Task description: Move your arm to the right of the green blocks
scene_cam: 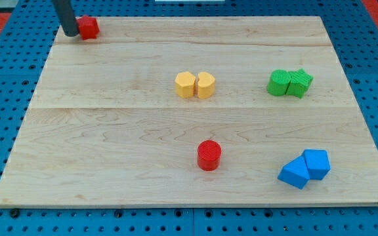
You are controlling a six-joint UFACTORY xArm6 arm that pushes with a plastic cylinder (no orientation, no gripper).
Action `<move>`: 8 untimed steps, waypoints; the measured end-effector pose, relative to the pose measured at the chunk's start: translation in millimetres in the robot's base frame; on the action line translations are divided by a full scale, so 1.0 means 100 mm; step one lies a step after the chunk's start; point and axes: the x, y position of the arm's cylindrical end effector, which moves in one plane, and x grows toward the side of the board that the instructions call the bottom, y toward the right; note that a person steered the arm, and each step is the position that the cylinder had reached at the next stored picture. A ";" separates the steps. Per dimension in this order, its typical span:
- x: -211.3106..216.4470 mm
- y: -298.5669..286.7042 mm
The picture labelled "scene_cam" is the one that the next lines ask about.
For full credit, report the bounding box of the yellow heart block right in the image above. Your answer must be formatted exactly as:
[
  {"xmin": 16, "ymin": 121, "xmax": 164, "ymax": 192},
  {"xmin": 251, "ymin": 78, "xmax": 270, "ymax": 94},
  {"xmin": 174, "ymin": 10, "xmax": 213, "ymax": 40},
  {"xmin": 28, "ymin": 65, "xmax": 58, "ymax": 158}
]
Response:
[{"xmin": 198, "ymin": 71, "xmax": 215, "ymax": 99}]

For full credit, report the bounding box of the red star block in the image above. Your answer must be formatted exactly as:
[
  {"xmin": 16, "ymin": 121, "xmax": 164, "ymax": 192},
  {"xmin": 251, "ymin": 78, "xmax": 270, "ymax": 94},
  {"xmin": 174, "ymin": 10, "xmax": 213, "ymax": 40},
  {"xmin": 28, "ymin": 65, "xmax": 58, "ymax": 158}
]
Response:
[{"xmin": 77, "ymin": 15, "xmax": 100, "ymax": 40}]

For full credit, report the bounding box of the green cylinder block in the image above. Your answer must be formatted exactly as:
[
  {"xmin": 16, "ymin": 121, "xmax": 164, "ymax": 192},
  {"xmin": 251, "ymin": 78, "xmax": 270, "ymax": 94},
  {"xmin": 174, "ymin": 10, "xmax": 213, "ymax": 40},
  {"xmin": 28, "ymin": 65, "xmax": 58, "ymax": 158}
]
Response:
[{"xmin": 267, "ymin": 69, "xmax": 291, "ymax": 96}]

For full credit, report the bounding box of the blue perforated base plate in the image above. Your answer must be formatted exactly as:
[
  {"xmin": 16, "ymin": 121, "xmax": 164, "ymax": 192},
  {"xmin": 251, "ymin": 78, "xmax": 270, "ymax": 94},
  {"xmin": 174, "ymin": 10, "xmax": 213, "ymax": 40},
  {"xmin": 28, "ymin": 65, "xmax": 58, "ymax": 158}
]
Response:
[{"xmin": 0, "ymin": 1, "xmax": 378, "ymax": 235}]

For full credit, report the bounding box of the red cylinder block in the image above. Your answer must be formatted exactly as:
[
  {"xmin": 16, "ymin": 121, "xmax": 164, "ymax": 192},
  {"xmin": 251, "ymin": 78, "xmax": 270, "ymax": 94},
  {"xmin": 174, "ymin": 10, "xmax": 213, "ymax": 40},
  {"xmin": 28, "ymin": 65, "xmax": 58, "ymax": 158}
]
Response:
[{"xmin": 197, "ymin": 140, "xmax": 222, "ymax": 171}]

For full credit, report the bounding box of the yellow hexagon block left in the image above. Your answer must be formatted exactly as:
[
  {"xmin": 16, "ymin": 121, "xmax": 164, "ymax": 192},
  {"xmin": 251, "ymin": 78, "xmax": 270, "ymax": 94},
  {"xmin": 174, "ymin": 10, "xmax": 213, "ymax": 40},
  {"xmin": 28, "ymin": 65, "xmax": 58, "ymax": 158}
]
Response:
[{"xmin": 175, "ymin": 71, "xmax": 196, "ymax": 98}]

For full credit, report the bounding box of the wooden board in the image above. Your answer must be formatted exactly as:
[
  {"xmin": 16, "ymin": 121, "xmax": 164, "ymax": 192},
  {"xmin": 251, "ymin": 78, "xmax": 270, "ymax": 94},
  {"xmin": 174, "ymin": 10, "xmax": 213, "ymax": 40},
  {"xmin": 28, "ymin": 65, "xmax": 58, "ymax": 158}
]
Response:
[{"xmin": 0, "ymin": 16, "xmax": 378, "ymax": 208}]

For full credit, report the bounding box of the blue pentagon block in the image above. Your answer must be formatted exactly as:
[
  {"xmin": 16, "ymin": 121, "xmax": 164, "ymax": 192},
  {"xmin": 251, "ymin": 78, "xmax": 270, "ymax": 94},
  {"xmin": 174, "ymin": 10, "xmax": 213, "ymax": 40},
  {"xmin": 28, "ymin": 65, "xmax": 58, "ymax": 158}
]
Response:
[{"xmin": 302, "ymin": 149, "xmax": 331, "ymax": 180}]

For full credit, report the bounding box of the blue triangle block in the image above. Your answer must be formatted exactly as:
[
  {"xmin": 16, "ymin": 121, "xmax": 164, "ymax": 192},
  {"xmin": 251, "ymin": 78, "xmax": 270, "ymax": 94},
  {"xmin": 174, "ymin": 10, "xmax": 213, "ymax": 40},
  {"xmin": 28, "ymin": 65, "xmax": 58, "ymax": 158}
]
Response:
[{"xmin": 278, "ymin": 156, "xmax": 310, "ymax": 189}]

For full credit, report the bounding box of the green star block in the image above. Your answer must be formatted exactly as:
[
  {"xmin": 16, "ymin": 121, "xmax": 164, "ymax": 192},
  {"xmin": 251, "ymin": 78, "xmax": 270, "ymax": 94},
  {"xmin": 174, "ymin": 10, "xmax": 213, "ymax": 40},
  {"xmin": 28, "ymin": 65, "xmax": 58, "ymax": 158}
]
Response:
[{"xmin": 285, "ymin": 69, "xmax": 313, "ymax": 98}]

